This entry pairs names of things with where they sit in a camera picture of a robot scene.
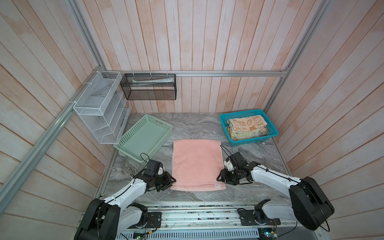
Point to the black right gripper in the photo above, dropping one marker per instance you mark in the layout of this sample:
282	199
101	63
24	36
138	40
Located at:
223	177

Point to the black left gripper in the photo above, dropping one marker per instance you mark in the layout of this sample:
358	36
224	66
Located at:
168	182

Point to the green yellow striped towel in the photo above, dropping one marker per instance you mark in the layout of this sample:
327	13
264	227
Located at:
243	136

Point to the plain pink towel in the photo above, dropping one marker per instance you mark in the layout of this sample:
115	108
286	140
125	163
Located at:
196	164

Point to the pink orange patterned towel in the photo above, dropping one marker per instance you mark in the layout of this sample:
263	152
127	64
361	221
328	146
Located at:
247	124

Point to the teal plastic basket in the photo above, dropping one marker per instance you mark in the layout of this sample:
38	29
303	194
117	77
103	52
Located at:
272	131

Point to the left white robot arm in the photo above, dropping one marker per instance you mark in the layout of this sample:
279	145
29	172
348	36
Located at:
106	219

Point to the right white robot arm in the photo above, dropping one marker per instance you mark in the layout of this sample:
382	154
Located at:
309	205

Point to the light green plastic basket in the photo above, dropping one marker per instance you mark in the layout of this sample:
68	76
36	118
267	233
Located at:
145	138

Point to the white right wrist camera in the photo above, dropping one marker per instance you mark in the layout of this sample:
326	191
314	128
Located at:
229	166

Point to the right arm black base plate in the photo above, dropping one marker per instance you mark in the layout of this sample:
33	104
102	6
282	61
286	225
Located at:
256	218

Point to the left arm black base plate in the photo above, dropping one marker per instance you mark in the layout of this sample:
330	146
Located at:
151	220

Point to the aluminium mounting rail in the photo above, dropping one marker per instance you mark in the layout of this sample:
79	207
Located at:
216	221

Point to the white wire mesh shelf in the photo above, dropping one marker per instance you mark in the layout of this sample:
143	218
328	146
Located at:
103	107

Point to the black mesh wall basket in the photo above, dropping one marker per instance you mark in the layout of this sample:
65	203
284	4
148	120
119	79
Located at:
149	86

